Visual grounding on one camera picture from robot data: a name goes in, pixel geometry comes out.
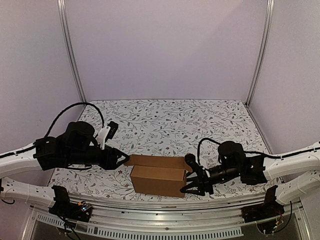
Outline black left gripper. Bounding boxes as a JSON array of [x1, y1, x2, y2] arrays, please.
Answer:
[[66, 145, 130, 171]]

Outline brown cardboard box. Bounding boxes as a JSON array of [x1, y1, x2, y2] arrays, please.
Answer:
[[124, 154, 193, 198]]

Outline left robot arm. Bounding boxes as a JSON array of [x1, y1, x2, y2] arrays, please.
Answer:
[[0, 121, 130, 217]]

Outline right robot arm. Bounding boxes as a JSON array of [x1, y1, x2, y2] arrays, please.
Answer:
[[180, 141, 320, 218]]

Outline floral patterned table mat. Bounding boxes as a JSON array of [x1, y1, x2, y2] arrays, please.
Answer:
[[49, 100, 268, 202]]

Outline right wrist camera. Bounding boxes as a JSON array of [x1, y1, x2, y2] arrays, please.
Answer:
[[184, 153, 213, 178]]

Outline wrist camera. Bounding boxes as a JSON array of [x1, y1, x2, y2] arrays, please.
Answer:
[[184, 153, 213, 178], [95, 121, 119, 150]]

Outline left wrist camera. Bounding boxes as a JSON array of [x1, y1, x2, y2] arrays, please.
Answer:
[[95, 121, 119, 150]]

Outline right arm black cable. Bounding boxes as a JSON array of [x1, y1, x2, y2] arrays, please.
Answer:
[[196, 137, 320, 166]]

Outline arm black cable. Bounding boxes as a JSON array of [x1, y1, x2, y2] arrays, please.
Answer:
[[46, 102, 105, 138], [196, 137, 320, 166]]

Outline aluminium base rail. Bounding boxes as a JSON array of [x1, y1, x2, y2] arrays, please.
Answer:
[[22, 193, 313, 240]]

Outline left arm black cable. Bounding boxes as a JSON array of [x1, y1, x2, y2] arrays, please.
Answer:
[[46, 102, 105, 138]]

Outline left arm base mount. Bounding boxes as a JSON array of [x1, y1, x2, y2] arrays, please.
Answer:
[[48, 185, 93, 223]]

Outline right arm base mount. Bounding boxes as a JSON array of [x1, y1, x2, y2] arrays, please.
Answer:
[[241, 185, 285, 235]]

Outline left aluminium frame post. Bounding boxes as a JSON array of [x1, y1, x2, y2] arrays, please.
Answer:
[[57, 0, 87, 102]]

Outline aluminium frame post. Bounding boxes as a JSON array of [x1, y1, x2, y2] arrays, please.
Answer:
[[57, 0, 87, 102], [244, 0, 275, 108]]

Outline right aluminium frame post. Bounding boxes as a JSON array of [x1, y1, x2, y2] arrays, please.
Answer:
[[244, 0, 275, 108]]

